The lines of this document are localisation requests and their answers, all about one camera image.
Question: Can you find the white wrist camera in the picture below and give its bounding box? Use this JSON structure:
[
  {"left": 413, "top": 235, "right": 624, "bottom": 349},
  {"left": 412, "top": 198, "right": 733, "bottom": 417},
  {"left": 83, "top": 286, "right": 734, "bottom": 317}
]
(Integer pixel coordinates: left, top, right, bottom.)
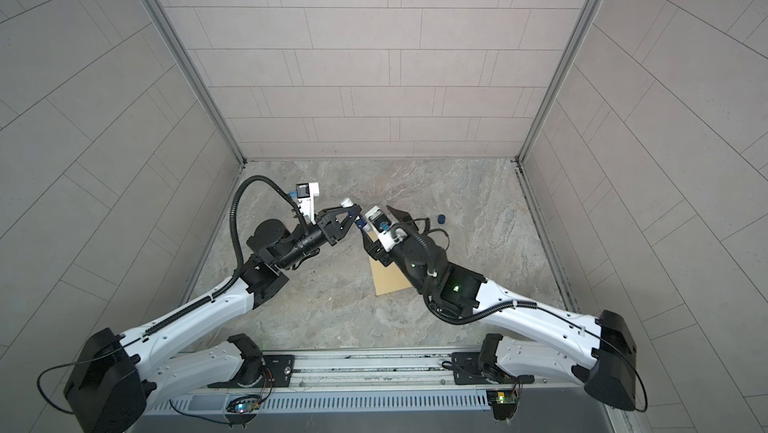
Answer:
[
  {"left": 289, "top": 182, "right": 319, "bottom": 223},
  {"left": 365, "top": 206, "right": 400, "bottom": 252}
]

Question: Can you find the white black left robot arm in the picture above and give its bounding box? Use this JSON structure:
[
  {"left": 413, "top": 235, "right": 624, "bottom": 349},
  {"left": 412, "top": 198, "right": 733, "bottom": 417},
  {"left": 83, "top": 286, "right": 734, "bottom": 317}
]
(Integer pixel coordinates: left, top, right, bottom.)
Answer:
[{"left": 63, "top": 175, "right": 361, "bottom": 432}]

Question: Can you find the aluminium corner post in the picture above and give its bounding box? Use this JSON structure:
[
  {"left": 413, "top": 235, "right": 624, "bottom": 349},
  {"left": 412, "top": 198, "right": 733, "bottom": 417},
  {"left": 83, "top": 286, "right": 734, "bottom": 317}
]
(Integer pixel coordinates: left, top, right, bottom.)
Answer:
[
  {"left": 140, "top": 0, "right": 246, "bottom": 168},
  {"left": 517, "top": 0, "right": 603, "bottom": 165}
]

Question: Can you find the left green circuit board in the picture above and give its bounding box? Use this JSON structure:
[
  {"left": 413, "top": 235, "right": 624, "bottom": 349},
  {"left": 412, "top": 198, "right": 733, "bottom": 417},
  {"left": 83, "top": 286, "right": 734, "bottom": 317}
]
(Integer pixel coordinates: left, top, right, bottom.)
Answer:
[{"left": 225, "top": 395, "right": 262, "bottom": 415}]

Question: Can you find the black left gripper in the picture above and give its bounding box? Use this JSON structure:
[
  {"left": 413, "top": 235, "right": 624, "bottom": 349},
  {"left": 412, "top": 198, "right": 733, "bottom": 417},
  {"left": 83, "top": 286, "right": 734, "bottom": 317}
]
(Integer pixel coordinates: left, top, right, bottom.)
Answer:
[{"left": 273, "top": 207, "right": 358, "bottom": 273}]

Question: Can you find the tan kraft envelope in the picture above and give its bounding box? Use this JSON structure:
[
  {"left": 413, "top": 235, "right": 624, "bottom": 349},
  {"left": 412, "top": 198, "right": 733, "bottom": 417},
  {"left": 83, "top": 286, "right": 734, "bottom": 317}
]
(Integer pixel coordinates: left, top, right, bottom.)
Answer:
[{"left": 369, "top": 258, "right": 412, "bottom": 296}]

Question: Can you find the right aluminium corner post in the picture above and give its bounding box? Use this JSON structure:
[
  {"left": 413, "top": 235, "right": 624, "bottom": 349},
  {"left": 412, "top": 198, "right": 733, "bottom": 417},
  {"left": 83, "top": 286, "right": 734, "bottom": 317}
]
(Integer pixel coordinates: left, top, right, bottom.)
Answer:
[{"left": 517, "top": 0, "right": 603, "bottom": 165}]

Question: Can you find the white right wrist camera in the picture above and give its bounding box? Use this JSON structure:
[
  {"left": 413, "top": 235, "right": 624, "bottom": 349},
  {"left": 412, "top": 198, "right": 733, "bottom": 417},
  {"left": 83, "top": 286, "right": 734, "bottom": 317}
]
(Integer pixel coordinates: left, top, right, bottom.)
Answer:
[{"left": 365, "top": 206, "right": 400, "bottom": 252}]

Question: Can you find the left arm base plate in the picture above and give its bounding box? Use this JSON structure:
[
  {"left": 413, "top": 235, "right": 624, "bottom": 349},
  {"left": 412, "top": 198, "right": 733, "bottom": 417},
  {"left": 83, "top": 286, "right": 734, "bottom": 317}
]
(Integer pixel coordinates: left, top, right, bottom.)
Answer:
[{"left": 207, "top": 355, "right": 295, "bottom": 389}]

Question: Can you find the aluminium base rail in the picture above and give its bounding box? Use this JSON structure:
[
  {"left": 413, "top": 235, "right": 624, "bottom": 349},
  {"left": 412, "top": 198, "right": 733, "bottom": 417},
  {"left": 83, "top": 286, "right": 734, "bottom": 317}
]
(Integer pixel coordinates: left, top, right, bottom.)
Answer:
[{"left": 137, "top": 337, "right": 583, "bottom": 396}]

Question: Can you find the green circuit board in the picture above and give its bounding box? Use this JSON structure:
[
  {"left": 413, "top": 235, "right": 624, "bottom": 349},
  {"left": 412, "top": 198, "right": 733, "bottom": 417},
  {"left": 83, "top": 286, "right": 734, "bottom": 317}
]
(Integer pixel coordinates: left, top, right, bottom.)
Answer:
[
  {"left": 225, "top": 395, "right": 262, "bottom": 415},
  {"left": 486, "top": 390, "right": 520, "bottom": 421}
]

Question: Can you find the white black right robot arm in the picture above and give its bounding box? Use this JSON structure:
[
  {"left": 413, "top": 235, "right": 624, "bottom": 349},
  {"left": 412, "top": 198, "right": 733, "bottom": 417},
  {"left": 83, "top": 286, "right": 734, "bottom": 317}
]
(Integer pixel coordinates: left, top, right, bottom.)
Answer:
[{"left": 356, "top": 207, "right": 648, "bottom": 412}]

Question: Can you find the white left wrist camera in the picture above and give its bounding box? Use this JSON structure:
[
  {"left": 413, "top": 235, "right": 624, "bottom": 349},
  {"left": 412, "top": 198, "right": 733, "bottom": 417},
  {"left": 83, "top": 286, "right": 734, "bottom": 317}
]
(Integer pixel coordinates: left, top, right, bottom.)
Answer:
[{"left": 289, "top": 182, "right": 319, "bottom": 223}]

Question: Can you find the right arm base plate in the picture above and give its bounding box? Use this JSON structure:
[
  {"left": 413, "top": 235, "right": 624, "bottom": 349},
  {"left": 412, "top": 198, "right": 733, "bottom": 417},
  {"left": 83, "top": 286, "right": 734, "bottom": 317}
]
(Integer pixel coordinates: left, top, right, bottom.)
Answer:
[{"left": 441, "top": 352, "right": 535, "bottom": 385}]

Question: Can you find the white glue stick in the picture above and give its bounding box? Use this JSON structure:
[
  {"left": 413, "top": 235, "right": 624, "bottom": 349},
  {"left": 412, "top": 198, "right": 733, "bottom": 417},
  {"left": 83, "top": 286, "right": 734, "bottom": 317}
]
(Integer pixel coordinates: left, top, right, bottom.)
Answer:
[{"left": 341, "top": 197, "right": 370, "bottom": 232}]

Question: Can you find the right green circuit board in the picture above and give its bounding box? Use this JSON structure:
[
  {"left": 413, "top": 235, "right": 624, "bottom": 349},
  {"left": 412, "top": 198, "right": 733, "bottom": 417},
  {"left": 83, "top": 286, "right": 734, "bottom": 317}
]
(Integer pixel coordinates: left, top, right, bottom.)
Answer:
[{"left": 486, "top": 390, "right": 520, "bottom": 421}]

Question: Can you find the left aluminium corner post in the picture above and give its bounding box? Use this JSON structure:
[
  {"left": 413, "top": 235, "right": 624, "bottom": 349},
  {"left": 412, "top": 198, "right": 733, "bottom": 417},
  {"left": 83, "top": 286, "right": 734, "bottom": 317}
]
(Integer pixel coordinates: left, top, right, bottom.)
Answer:
[{"left": 140, "top": 0, "right": 246, "bottom": 168}]

